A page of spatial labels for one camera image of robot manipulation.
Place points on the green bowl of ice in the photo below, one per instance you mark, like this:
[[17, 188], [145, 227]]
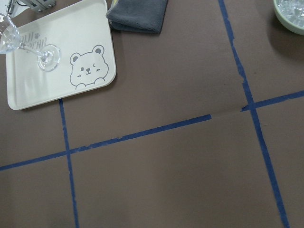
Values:
[[290, 13]]

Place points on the cream bear tray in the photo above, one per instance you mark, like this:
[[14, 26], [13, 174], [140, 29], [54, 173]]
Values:
[[87, 62]]

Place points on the grey folded cloth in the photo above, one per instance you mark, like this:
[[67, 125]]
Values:
[[145, 16]]

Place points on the clear wine glass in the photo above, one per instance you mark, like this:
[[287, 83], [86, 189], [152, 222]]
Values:
[[48, 57]]

